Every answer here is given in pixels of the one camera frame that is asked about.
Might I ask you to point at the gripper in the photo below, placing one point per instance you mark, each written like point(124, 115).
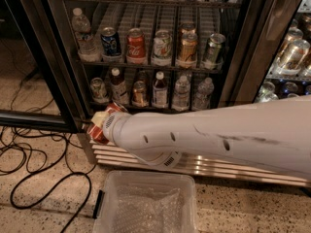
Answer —
point(109, 124)

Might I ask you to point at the red coke can front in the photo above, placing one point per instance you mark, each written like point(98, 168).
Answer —
point(96, 133)

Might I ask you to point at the red coke can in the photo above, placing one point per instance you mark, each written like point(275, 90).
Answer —
point(96, 133)
point(136, 49)

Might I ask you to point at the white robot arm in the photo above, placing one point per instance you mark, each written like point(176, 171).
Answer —
point(273, 136)

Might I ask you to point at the silver can bottom shelf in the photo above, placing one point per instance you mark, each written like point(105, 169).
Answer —
point(98, 91)

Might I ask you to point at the steel fridge bottom grille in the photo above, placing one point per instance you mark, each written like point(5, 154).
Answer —
point(195, 165)

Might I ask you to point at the copper can bottom shelf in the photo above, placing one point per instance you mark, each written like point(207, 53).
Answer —
point(139, 94)

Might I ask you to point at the open fridge glass door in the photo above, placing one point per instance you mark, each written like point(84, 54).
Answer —
point(37, 90)

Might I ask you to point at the clear water bottle middle shelf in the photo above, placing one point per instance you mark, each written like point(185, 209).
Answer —
point(88, 51)

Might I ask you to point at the blue pepsi can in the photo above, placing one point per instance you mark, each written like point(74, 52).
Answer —
point(111, 41)

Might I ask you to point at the red coke can rear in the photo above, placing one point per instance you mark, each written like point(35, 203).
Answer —
point(136, 49)

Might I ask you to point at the clear water bottle bottom middle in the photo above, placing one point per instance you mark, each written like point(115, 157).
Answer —
point(181, 95)

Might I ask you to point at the clear water bottle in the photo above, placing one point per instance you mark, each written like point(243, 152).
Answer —
point(181, 95)
point(203, 94)

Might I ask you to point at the white green soda can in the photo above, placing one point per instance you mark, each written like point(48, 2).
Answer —
point(162, 48)

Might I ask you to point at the gold soda can front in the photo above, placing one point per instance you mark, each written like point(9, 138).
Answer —
point(187, 50)

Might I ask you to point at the gold soda can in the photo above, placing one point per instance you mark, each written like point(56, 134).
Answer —
point(186, 28)
point(187, 50)

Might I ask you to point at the gold soda can rear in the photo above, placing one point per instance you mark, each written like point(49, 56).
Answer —
point(186, 28)

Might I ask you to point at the right fridge glass door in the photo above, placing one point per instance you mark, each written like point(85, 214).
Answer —
point(261, 28)

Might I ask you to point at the brown tea bottle white cap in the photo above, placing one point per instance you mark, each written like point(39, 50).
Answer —
point(118, 87)

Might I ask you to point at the dark juice bottle white label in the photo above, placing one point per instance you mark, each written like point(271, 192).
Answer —
point(160, 91)

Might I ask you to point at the clear plastic storage bin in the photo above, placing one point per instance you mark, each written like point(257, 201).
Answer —
point(160, 182)

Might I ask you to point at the bubble wrap sheet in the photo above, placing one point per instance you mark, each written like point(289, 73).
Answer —
point(145, 210)

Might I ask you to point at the clear water bottle bottom right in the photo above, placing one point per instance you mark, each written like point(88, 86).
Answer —
point(203, 94)

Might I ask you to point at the middle wire fridge shelf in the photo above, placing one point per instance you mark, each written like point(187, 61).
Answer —
point(145, 66)

